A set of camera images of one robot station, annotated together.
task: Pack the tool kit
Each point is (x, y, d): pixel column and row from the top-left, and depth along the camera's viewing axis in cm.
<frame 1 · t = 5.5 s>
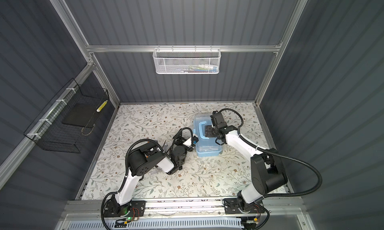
left hand: (184, 133, 93), fingers open
right hand: (212, 131, 91), fingers open
light blue plastic toolbox: (205, 146, 86), point 11 cm above the table

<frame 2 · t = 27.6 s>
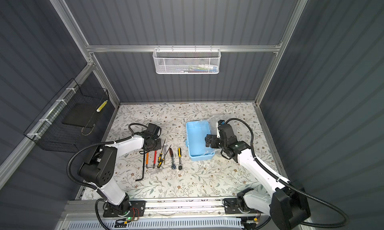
left hand: (157, 145, 96), fingers closed
right hand: (213, 139, 84), fingers open
light blue plastic toolbox: (196, 132, 104), on the table
large black hex key: (137, 180, 84), on the table

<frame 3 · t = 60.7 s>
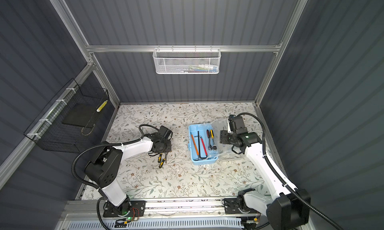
left hand: (168, 148, 94), fingers open
right hand: (227, 136, 81), fingers open
orange handled hex key: (194, 143, 99), on the table
large black hex key: (199, 147, 97), on the table
the other named things where they were.

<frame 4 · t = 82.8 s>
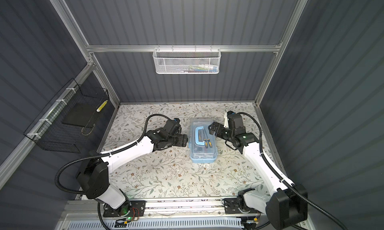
left hand: (182, 138, 85), fingers open
right hand: (216, 130, 81), fingers open
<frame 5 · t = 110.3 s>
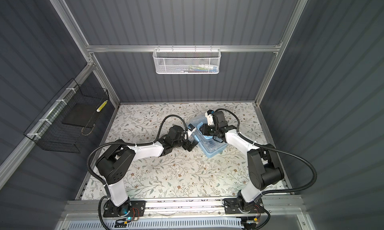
left hand: (192, 137, 92), fingers open
right hand: (202, 130, 90), fingers closed
light blue plastic toolbox: (207, 145, 88), point 10 cm above the table
